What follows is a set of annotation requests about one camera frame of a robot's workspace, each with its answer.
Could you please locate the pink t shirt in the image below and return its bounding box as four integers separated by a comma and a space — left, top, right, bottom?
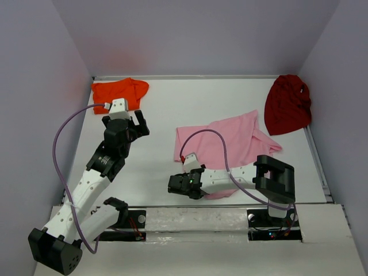
172, 109, 283, 200

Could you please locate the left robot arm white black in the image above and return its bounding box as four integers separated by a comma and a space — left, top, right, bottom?
28, 110, 150, 275

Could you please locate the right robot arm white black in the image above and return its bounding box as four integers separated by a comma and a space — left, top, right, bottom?
167, 153, 296, 225

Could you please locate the orange t shirt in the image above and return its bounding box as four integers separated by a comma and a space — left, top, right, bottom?
91, 78, 150, 111

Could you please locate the dark red t shirt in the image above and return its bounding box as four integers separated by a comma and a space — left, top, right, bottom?
264, 74, 312, 136

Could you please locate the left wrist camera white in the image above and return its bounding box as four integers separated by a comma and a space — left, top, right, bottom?
104, 98, 130, 120

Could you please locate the front table rail metal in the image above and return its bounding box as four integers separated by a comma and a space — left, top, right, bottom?
128, 204, 267, 209

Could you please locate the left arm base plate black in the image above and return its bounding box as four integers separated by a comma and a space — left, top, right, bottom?
99, 209, 146, 242

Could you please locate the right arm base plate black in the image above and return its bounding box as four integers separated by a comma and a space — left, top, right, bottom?
247, 209, 302, 242

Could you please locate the back table rail white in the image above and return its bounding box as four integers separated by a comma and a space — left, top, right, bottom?
92, 75, 278, 81

